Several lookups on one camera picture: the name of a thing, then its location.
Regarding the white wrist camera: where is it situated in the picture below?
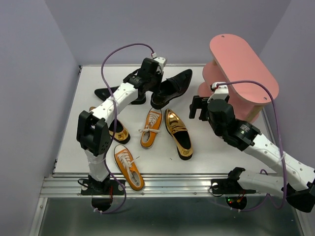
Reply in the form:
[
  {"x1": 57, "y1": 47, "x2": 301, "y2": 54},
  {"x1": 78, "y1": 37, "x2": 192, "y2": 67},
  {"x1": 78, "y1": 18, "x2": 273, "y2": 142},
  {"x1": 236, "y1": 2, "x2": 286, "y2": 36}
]
[
  {"x1": 207, "y1": 82, "x2": 229, "y2": 103},
  {"x1": 154, "y1": 57, "x2": 167, "y2": 69}
]

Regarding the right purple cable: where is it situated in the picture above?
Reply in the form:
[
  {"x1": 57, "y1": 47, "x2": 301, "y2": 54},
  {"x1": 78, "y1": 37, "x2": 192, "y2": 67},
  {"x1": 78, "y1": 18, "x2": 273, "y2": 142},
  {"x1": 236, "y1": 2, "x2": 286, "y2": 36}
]
[{"x1": 216, "y1": 81, "x2": 288, "y2": 212}]

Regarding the orange sneaker centre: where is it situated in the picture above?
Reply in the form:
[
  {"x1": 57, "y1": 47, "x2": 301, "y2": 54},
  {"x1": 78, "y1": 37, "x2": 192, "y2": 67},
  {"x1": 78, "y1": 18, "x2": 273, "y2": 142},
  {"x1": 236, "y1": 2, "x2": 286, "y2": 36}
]
[{"x1": 139, "y1": 108, "x2": 163, "y2": 148}]

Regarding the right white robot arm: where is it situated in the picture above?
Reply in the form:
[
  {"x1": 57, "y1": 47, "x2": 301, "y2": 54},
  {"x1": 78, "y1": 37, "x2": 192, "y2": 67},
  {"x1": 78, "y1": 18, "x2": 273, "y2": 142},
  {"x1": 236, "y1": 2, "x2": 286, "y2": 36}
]
[{"x1": 189, "y1": 95, "x2": 315, "y2": 213}]

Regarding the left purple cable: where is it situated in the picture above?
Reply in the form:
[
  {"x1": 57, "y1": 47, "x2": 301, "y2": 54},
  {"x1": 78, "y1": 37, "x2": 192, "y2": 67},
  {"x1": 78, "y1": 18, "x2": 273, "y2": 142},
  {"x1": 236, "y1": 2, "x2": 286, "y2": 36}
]
[{"x1": 92, "y1": 43, "x2": 156, "y2": 214}]

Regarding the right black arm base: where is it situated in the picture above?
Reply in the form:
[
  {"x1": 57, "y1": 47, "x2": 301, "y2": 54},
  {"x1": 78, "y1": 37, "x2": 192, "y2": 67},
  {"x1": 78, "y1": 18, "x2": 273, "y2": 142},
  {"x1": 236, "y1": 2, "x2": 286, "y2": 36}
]
[{"x1": 209, "y1": 167, "x2": 256, "y2": 195}]

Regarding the orange sneaker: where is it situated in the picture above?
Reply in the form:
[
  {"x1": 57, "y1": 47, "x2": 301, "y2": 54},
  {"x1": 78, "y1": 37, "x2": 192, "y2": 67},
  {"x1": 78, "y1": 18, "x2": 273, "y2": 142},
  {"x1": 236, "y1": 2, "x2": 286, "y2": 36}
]
[
  {"x1": 139, "y1": 108, "x2": 163, "y2": 148},
  {"x1": 114, "y1": 144, "x2": 145, "y2": 191}
]

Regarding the aluminium mounting rail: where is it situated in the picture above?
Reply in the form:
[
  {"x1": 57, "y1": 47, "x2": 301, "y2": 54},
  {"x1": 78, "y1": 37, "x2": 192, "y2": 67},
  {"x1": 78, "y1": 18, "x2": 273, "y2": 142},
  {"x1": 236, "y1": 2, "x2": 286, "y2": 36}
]
[{"x1": 40, "y1": 174, "x2": 276, "y2": 197}]

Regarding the gold loafer right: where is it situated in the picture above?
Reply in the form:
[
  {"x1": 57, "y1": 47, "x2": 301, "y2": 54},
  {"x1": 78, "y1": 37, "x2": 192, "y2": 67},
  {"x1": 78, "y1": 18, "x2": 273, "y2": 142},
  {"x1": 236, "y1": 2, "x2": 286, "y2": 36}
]
[{"x1": 164, "y1": 109, "x2": 193, "y2": 160}]

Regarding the gold loafer left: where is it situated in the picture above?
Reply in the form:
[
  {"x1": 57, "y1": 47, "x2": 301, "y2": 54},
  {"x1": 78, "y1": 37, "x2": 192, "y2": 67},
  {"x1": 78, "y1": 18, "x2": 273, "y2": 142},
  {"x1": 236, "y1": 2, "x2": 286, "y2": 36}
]
[{"x1": 89, "y1": 106, "x2": 131, "y2": 145}]

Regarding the orange sneaker front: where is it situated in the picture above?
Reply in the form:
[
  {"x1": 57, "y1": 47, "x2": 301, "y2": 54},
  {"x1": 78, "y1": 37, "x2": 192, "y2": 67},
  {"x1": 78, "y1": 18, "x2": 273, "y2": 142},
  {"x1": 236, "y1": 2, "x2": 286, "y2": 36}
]
[{"x1": 114, "y1": 144, "x2": 145, "y2": 191}]

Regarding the purple cable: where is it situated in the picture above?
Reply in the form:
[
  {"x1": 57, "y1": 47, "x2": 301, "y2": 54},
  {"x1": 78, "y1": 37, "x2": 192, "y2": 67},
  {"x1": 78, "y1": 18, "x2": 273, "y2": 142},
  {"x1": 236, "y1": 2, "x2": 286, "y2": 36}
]
[
  {"x1": 92, "y1": 43, "x2": 156, "y2": 214},
  {"x1": 216, "y1": 81, "x2": 288, "y2": 212}
]

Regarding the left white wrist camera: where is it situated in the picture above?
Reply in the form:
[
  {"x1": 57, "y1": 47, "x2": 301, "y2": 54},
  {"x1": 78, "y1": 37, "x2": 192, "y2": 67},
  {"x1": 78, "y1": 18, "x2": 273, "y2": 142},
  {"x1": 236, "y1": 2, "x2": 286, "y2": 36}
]
[{"x1": 154, "y1": 57, "x2": 167, "y2": 69}]

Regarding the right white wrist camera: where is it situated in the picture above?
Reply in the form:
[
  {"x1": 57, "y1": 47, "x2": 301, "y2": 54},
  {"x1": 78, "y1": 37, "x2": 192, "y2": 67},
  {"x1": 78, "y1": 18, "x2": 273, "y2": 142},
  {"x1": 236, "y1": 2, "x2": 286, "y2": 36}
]
[{"x1": 207, "y1": 82, "x2": 229, "y2": 103}]

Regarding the gold loafer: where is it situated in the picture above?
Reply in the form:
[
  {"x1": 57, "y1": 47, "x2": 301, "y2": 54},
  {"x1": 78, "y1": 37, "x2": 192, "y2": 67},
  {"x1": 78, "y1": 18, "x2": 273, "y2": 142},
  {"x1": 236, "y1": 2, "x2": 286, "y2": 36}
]
[
  {"x1": 89, "y1": 106, "x2": 131, "y2": 145},
  {"x1": 164, "y1": 109, "x2": 193, "y2": 160}
]

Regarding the black loafer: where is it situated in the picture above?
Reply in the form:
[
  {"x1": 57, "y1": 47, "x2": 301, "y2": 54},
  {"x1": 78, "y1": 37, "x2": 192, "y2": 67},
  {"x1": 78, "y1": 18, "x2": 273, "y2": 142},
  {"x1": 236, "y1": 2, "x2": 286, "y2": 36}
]
[
  {"x1": 151, "y1": 69, "x2": 192, "y2": 110},
  {"x1": 94, "y1": 88, "x2": 147, "y2": 105}
]

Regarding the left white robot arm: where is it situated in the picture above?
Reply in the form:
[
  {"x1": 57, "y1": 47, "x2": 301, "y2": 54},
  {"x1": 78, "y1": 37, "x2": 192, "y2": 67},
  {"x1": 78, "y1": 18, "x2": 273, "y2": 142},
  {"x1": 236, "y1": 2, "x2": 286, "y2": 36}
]
[{"x1": 76, "y1": 57, "x2": 167, "y2": 194}]

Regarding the pink shoe shelf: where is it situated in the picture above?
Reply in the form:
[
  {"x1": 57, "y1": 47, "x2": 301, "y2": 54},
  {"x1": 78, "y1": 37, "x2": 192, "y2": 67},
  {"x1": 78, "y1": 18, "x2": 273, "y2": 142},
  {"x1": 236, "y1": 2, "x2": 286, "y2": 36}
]
[{"x1": 198, "y1": 34, "x2": 279, "y2": 123}]

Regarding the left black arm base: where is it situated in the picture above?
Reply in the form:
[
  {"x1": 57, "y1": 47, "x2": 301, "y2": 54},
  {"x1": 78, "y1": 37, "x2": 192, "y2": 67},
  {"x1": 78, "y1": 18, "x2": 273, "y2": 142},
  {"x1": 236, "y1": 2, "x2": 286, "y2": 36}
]
[{"x1": 77, "y1": 175, "x2": 124, "y2": 196}]

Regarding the black loafer back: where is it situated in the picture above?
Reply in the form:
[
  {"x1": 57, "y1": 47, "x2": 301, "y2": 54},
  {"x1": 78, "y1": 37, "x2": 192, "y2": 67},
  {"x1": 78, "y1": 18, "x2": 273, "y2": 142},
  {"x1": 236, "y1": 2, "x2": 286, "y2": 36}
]
[{"x1": 151, "y1": 69, "x2": 192, "y2": 110}]

